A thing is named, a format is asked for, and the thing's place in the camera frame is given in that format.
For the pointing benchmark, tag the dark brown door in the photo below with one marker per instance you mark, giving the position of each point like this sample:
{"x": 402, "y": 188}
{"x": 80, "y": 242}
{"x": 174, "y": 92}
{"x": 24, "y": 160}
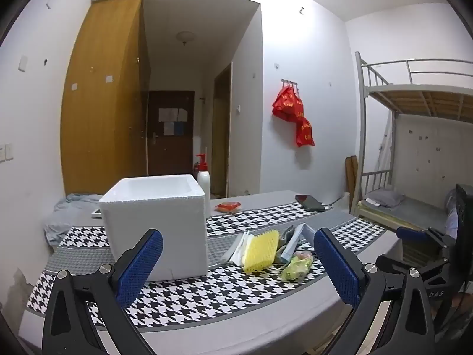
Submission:
{"x": 170, "y": 151}

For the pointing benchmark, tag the metal wall hook rack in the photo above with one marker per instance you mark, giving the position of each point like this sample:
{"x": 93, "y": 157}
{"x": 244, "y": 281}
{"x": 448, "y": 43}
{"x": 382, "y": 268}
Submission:
{"x": 290, "y": 82}

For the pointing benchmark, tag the wooden side doorway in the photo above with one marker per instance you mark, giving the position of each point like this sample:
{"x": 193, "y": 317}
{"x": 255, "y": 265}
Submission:
{"x": 221, "y": 137}

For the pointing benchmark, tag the metal bunk bed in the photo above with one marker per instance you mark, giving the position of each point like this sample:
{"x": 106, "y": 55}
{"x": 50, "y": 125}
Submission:
{"x": 406, "y": 90}

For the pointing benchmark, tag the houndstooth tablecloth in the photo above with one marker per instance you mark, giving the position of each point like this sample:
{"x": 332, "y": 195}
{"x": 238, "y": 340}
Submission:
{"x": 221, "y": 296}

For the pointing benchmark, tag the green plastic bag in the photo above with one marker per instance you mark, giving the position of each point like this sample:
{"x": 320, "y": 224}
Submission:
{"x": 295, "y": 268}

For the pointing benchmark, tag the wooden boards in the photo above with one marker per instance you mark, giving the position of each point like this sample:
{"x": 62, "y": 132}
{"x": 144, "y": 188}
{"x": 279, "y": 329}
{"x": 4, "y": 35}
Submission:
{"x": 351, "y": 181}

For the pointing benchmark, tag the white tablet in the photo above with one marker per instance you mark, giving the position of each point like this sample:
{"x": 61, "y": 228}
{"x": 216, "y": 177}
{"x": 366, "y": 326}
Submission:
{"x": 96, "y": 213}

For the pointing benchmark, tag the yellow sponge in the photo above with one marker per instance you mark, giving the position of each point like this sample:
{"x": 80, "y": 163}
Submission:
{"x": 260, "y": 251}

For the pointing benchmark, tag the white paper door notice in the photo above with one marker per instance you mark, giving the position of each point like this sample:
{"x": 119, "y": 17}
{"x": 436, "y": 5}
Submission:
{"x": 168, "y": 114}

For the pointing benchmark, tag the blue paper door notice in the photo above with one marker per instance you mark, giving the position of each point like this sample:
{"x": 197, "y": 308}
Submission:
{"x": 173, "y": 128}

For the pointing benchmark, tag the ceiling lamp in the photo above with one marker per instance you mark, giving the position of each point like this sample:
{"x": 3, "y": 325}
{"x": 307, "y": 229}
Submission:
{"x": 186, "y": 37}

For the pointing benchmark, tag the black smartphone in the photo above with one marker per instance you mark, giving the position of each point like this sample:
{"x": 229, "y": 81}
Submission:
{"x": 312, "y": 203}

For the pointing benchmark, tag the white lotion pump bottle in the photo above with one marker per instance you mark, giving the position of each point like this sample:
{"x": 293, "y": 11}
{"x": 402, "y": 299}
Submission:
{"x": 204, "y": 183}

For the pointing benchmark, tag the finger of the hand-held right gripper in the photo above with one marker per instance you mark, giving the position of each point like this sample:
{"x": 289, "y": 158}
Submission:
{"x": 391, "y": 264}
{"x": 410, "y": 234}

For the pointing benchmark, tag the white foam sheets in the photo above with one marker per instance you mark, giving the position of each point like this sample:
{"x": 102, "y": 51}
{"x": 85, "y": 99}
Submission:
{"x": 236, "y": 249}

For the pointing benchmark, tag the double wall socket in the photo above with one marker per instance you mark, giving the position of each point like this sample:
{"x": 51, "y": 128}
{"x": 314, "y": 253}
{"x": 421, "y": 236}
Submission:
{"x": 5, "y": 152}

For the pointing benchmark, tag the grey pillow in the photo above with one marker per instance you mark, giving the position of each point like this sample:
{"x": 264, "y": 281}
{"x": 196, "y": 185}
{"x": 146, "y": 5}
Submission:
{"x": 384, "y": 196}

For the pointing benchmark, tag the white foam box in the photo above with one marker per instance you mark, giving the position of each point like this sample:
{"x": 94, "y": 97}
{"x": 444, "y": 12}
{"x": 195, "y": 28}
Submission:
{"x": 155, "y": 207}

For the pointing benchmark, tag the white wall plate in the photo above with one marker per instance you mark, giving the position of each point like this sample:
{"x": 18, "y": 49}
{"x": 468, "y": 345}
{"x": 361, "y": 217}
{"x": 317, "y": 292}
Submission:
{"x": 23, "y": 63}

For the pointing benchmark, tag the red snack packet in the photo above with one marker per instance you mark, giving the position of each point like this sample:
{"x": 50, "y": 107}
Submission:
{"x": 228, "y": 207}

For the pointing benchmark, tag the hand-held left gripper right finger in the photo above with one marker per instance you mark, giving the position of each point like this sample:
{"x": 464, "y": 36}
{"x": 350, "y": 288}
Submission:
{"x": 338, "y": 266}

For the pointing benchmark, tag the wooden wardrobe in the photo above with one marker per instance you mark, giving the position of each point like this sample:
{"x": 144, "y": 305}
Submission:
{"x": 103, "y": 118}

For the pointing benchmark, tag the red plastic bags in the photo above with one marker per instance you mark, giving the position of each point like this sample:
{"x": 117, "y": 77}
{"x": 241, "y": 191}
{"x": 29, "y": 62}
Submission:
{"x": 292, "y": 111}

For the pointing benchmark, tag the grey sock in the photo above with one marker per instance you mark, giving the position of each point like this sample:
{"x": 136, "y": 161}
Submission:
{"x": 286, "y": 235}

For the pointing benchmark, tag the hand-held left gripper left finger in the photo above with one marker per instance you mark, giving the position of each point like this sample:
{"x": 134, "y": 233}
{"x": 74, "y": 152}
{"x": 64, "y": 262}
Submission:
{"x": 138, "y": 266}

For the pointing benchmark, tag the grey clothing pile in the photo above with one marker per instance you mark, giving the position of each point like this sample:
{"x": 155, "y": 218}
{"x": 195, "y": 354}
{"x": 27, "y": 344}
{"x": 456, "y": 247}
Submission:
{"x": 70, "y": 214}

